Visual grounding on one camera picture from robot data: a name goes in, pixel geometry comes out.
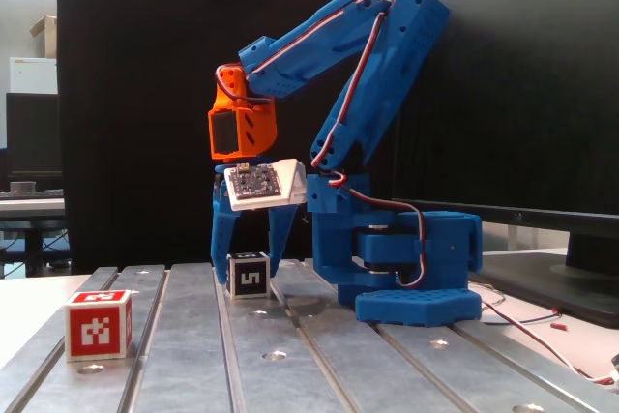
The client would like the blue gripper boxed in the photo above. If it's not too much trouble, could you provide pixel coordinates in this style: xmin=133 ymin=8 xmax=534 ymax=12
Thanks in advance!
xmin=209 ymin=162 xmax=300 ymax=286

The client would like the black cube with white marker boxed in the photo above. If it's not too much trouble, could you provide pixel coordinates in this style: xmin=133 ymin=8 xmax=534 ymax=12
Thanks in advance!
xmin=225 ymin=251 xmax=271 ymax=299

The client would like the red cube with white marker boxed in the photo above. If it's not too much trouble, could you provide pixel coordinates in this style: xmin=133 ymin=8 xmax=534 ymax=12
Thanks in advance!
xmin=64 ymin=289 xmax=134 ymax=364

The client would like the black office chair backrest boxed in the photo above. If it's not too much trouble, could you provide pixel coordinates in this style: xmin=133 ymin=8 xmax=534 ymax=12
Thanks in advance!
xmin=56 ymin=0 xmax=396 ymax=275

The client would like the dark keyboard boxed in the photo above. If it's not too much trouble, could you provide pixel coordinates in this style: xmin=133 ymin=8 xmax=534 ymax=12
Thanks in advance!
xmin=0 ymin=189 xmax=65 ymax=199

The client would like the white background desk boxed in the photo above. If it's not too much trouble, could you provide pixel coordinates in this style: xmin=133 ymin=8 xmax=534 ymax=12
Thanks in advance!
xmin=0 ymin=197 xmax=67 ymax=279

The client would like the small black background monitor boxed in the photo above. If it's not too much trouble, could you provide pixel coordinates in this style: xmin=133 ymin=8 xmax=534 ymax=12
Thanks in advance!
xmin=5 ymin=92 xmax=63 ymax=177

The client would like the white cabinet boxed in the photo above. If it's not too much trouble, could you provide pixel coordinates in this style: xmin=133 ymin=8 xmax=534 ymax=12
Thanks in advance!
xmin=9 ymin=56 xmax=58 ymax=94

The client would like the open cardboard box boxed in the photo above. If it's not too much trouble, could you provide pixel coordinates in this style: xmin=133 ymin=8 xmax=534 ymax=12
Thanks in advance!
xmin=28 ymin=15 xmax=58 ymax=59

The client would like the large black monitor with stand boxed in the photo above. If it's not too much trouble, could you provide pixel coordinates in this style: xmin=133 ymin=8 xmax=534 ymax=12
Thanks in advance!
xmin=394 ymin=0 xmax=619 ymax=330

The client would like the white mount with circuit board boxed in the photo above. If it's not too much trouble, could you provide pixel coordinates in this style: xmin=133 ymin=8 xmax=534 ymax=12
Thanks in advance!
xmin=222 ymin=158 xmax=309 ymax=213

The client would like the slotted aluminium base plate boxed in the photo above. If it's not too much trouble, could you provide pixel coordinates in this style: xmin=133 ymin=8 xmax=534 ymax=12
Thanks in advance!
xmin=0 ymin=257 xmax=619 ymax=413

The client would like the red white black cable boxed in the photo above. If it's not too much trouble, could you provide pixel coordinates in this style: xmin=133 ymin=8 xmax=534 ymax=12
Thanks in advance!
xmin=476 ymin=286 xmax=619 ymax=385

